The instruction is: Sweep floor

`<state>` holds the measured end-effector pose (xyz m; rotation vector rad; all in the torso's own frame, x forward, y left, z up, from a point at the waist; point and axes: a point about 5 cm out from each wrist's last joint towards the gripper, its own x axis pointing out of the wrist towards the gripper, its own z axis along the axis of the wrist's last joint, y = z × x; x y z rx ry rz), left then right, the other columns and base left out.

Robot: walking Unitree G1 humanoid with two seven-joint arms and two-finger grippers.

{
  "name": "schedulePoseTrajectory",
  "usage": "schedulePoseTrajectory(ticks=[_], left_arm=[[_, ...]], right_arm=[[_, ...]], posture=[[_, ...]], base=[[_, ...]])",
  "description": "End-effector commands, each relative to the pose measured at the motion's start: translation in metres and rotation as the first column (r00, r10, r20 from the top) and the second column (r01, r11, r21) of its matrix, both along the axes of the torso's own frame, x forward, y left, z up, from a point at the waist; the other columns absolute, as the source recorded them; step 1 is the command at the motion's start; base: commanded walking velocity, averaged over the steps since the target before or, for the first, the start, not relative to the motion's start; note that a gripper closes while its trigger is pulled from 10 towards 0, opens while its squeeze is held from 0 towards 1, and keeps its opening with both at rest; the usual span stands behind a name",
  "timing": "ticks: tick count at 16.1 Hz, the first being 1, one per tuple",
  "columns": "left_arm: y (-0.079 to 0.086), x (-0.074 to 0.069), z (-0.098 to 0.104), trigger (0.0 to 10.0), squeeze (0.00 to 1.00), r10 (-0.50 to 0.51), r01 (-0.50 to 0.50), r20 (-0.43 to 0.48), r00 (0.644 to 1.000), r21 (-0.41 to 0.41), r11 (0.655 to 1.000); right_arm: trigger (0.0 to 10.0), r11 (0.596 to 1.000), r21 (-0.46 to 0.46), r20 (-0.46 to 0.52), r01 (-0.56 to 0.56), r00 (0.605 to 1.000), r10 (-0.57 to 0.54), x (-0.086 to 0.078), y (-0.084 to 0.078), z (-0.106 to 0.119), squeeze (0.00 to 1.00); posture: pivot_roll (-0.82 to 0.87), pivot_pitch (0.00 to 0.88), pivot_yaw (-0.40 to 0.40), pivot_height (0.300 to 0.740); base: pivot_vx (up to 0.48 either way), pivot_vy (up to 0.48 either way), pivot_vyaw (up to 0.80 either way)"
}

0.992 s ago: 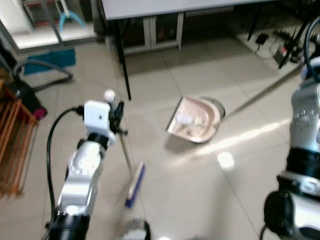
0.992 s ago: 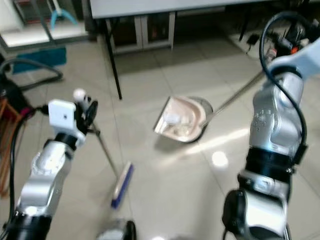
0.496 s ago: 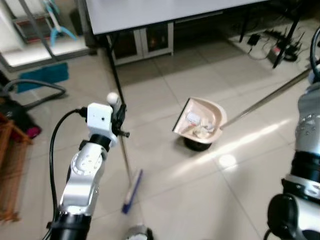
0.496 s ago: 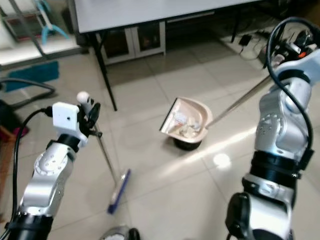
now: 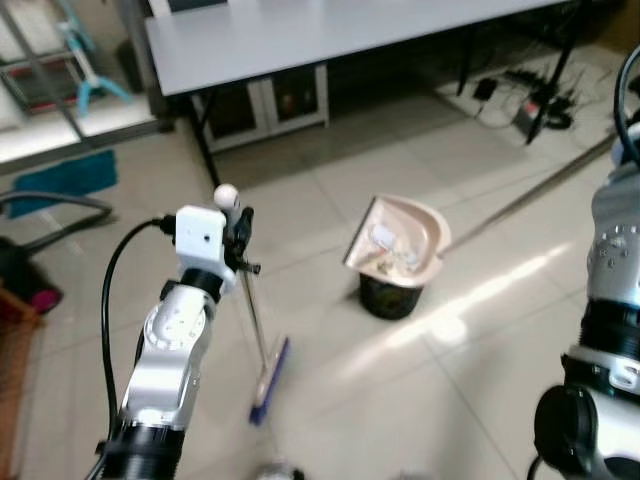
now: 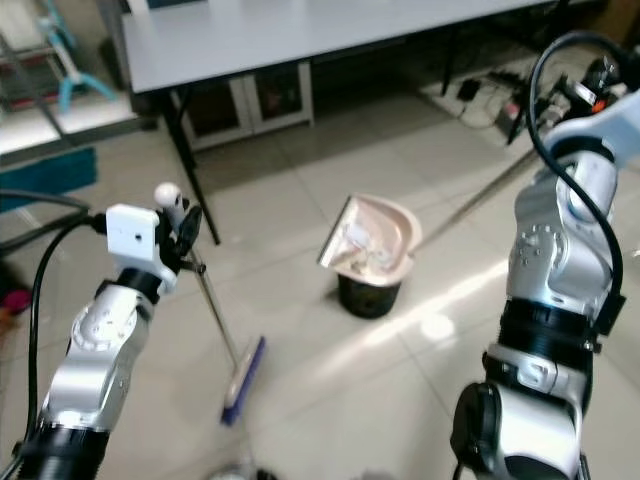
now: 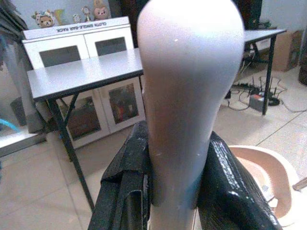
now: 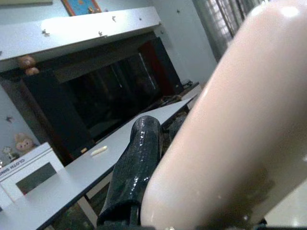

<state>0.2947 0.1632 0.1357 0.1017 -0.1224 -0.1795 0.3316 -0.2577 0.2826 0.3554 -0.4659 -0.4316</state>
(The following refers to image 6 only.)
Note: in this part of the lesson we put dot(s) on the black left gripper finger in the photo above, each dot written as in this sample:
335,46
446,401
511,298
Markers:
190,230
166,222

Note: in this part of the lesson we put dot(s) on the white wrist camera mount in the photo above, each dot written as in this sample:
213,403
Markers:
132,245
600,125

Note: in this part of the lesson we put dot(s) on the white table black legs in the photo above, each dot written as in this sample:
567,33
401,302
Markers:
310,35

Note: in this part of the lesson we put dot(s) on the small pink object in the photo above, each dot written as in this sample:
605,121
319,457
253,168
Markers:
18,300

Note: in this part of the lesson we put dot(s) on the grey robot left foot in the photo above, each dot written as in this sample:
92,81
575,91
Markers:
248,472

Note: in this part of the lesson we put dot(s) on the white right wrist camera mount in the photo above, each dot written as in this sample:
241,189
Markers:
600,125

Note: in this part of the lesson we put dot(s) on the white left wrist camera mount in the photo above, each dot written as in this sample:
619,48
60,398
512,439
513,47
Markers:
132,245

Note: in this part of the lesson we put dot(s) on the black power adapter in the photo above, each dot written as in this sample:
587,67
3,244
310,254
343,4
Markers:
469,89

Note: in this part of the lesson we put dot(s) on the teal folding stand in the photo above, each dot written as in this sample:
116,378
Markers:
68,80

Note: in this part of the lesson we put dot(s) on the black mesh wastebasket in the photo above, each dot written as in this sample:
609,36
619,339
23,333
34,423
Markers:
368,300

